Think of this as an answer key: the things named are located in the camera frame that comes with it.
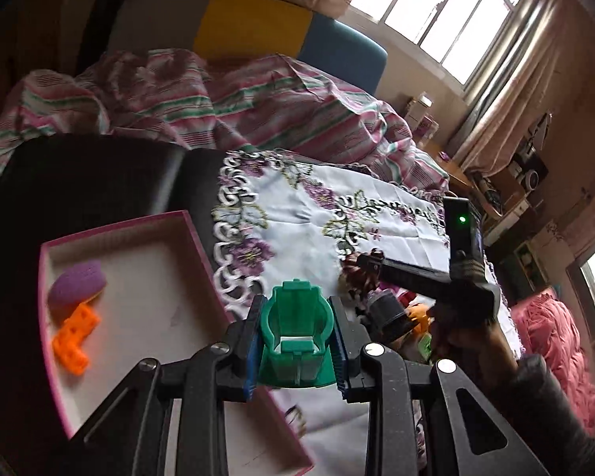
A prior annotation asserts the person's right forearm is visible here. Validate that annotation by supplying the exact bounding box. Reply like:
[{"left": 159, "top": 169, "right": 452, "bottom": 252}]
[{"left": 476, "top": 352, "right": 595, "bottom": 476}]

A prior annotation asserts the orange building block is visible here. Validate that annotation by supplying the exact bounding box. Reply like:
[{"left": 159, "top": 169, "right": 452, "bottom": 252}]
[{"left": 52, "top": 302, "right": 102, "bottom": 375}]

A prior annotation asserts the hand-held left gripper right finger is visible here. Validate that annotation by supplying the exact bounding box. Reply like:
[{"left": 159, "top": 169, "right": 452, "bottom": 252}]
[{"left": 328, "top": 295, "right": 551, "bottom": 476}]

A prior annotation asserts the dark grey cylinder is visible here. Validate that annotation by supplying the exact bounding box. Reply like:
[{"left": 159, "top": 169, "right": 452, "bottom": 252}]
[{"left": 367, "top": 292, "right": 413, "bottom": 344}]

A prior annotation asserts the green plastic holder toy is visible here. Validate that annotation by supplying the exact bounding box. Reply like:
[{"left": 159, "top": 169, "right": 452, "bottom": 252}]
[{"left": 257, "top": 280, "right": 337, "bottom": 390}]

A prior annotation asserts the pink printed box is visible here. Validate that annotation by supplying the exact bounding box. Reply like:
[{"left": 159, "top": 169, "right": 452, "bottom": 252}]
[{"left": 416, "top": 115, "right": 440, "bottom": 142}]

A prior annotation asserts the grey cushion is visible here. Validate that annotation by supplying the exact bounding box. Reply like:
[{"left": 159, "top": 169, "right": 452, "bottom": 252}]
[{"left": 106, "top": 0, "right": 214, "bottom": 55}]

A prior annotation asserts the window with white bars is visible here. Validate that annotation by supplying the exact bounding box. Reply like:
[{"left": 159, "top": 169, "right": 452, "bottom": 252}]
[{"left": 347, "top": 0, "right": 526, "bottom": 85}]

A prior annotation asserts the dark cloth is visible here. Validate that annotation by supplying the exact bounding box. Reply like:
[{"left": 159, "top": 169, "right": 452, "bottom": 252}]
[{"left": 77, "top": 0, "right": 140, "bottom": 75}]

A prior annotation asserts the black leather seat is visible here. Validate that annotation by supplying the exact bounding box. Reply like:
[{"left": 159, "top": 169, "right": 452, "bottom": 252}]
[{"left": 0, "top": 134, "right": 229, "bottom": 476}]

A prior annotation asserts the beige curtain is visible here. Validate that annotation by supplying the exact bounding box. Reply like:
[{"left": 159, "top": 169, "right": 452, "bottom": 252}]
[{"left": 451, "top": 0, "right": 595, "bottom": 174}]

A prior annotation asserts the pink cardboard box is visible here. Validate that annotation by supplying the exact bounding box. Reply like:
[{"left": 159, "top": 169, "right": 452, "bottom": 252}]
[{"left": 38, "top": 209, "right": 313, "bottom": 476}]

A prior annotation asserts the cluttered shelf unit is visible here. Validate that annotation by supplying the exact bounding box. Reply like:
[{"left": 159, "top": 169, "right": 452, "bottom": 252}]
[{"left": 468, "top": 114, "right": 551, "bottom": 231}]

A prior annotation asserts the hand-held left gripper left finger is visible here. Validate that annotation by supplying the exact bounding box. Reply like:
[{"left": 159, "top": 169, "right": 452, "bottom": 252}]
[{"left": 50, "top": 294, "right": 269, "bottom": 476}]

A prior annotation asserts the pink green striped blanket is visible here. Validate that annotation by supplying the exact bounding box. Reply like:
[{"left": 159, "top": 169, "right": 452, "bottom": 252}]
[{"left": 0, "top": 48, "right": 449, "bottom": 194}]

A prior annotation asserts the white carton box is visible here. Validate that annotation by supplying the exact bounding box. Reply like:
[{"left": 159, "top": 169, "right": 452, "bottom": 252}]
[{"left": 404, "top": 93, "right": 434, "bottom": 127}]

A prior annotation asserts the wooden desk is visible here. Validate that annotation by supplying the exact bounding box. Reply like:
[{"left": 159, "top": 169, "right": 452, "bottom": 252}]
[{"left": 426, "top": 139, "right": 477, "bottom": 194}]

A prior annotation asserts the white embroidered floral tablecloth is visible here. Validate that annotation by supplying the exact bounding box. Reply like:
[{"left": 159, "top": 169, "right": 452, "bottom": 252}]
[{"left": 211, "top": 150, "right": 521, "bottom": 476}]

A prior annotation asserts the purple oval toy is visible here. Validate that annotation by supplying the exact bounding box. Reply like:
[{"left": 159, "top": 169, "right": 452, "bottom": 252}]
[{"left": 47, "top": 259, "right": 107, "bottom": 308}]

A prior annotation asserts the person's right hand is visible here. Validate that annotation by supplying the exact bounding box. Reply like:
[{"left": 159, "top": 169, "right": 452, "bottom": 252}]
[{"left": 434, "top": 302, "right": 519, "bottom": 372}]

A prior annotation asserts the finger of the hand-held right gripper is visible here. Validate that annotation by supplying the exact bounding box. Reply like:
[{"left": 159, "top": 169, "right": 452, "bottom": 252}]
[{"left": 354, "top": 252, "right": 452, "bottom": 298}]

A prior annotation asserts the yellow cushion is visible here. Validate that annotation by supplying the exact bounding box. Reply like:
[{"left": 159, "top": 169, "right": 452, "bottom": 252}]
[{"left": 193, "top": 0, "right": 313, "bottom": 63}]

